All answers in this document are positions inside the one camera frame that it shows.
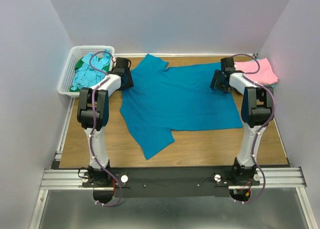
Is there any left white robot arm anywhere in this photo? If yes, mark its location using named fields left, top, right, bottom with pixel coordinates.
left=77, top=57, right=134, bottom=187

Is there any green t-shirt in basket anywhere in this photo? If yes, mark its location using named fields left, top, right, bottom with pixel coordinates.
left=69, top=57, right=110, bottom=92

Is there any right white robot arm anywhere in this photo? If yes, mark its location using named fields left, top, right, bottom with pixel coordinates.
left=210, top=57, right=275, bottom=185

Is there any teal blue t-shirt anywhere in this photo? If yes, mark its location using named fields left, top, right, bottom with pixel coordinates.
left=120, top=54, right=243, bottom=160

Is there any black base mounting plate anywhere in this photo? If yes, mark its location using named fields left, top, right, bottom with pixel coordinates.
left=78, top=166, right=260, bottom=199

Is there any white plastic laundry basket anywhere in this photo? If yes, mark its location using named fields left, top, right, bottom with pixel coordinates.
left=57, top=45, right=115, bottom=98

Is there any light blue crumpled t-shirt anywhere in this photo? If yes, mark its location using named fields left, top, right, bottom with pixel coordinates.
left=72, top=48, right=112, bottom=92

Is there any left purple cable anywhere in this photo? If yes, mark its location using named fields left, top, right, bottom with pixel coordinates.
left=88, top=51, right=123, bottom=208

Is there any pink folded t-shirt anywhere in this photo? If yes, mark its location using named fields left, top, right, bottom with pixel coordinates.
left=235, top=58, right=279, bottom=86

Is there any aluminium extrusion rail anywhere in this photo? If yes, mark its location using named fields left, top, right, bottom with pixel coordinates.
left=40, top=167, right=307, bottom=190

